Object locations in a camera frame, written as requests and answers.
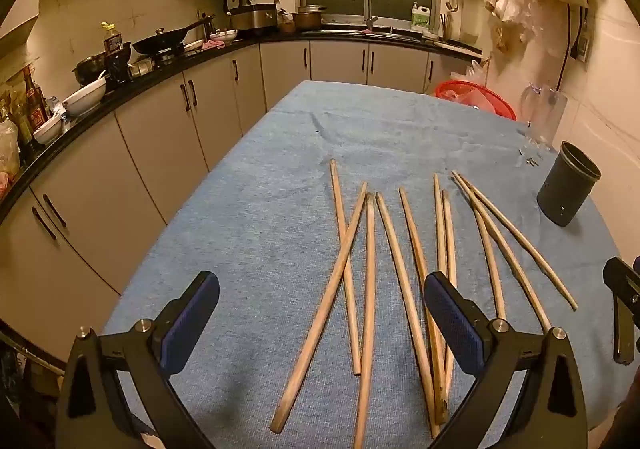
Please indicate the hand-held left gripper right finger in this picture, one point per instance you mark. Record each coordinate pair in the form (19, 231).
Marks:
(450, 319)

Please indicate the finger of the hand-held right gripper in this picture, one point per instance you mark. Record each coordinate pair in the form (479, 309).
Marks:
(620, 284)

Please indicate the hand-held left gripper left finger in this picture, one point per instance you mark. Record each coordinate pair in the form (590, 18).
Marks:
(192, 319)

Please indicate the group of wooden chopsticks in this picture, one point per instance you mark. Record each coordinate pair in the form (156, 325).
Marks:
(370, 279)

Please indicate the dark grey cylindrical utensil holder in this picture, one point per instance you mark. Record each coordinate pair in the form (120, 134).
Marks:
(565, 189)

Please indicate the blue table cloth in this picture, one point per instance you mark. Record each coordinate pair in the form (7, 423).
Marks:
(250, 179)

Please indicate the small metal clips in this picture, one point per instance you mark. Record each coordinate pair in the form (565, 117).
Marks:
(530, 160)

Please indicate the beige base cabinets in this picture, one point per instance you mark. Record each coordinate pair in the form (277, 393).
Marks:
(150, 144)

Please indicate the clear glass mug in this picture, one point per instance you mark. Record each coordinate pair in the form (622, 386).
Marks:
(545, 114)

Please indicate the black kitchen countertop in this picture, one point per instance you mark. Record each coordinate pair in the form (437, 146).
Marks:
(65, 141)

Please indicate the red plastic basket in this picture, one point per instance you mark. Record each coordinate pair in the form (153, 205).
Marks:
(490, 101)

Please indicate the clear plastic bag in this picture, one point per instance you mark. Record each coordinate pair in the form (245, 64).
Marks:
(467, 98)

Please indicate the white plastic bag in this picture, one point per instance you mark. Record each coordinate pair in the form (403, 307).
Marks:
(472, 74)

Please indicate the large white bowl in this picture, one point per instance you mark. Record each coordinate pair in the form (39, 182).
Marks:
(85, 96)

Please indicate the dark sauce bottle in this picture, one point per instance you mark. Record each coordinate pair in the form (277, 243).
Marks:
(35, 104)

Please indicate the black pot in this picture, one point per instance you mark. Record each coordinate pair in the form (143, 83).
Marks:
(91, 70)

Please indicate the wooden cutting board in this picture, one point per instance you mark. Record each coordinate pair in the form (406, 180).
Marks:
(457, 46)

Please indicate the pink cloth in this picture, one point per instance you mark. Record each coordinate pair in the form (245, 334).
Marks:
(214, 44)

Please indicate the black wok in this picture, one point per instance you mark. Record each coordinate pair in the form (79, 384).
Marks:
(162, 41)

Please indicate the cooking oil bottle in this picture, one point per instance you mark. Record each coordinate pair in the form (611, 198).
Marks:
(112, 39)

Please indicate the utensil holder with chopsticks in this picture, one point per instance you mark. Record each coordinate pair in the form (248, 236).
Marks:
(446, 26)

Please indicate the green detergent bottle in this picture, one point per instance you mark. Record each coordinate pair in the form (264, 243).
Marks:
(421, 16)

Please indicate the silver kitchen appliance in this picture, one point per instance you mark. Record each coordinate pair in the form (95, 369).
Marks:
(255, 18)

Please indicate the brown cooking pot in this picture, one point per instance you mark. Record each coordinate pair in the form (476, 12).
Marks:
(307, 20)

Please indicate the round kitchen scale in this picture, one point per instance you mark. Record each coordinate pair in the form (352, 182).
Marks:
(233, 0)

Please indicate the metal faucet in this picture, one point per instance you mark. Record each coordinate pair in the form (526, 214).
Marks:
(367, 4)

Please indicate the wall socket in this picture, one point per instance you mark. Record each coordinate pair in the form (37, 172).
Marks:
(581, 41)

